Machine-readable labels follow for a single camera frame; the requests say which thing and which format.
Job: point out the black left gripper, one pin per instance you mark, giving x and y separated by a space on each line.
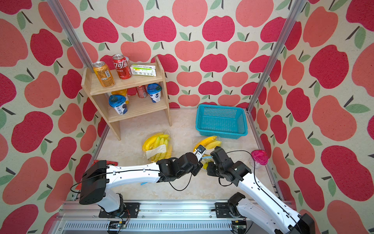
199 166

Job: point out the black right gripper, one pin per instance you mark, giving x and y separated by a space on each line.
210 168

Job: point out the yellow banana bunch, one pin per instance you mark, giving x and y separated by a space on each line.
157 147
210 143

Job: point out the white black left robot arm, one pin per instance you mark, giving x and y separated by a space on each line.
100 179

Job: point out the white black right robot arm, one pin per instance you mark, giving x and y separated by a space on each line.
271 214

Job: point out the red Krax chips bag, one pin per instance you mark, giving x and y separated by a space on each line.
78 187

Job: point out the pink lid plastic jar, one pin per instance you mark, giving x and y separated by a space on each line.
259 158

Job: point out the teal plastic basket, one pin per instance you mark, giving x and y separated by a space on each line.
221 121

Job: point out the blue lid yogurt cup back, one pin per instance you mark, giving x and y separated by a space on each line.
154 90

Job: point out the blue lid yogurt cup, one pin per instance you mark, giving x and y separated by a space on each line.
154 90
119 103

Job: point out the small red can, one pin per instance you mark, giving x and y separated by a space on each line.
142 91

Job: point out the blue lid yogurt cup front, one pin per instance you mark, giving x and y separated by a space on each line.
119 103

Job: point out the yellow container on shelf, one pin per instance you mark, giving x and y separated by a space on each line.
123 92

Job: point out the white green box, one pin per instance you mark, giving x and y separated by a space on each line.
143 70

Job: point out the red cola can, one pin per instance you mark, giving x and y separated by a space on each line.
122 66

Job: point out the orange drink can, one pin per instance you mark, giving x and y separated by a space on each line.
103 73

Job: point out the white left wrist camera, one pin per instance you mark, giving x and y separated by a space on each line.
199 152

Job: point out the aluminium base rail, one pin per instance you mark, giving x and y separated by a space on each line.
173 216

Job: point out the right aluminium corner post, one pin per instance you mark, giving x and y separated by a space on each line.
279 46

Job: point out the aluminium corner post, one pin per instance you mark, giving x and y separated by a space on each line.
66 25
279 46

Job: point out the left aluminium corner post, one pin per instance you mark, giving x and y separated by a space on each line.
66 25

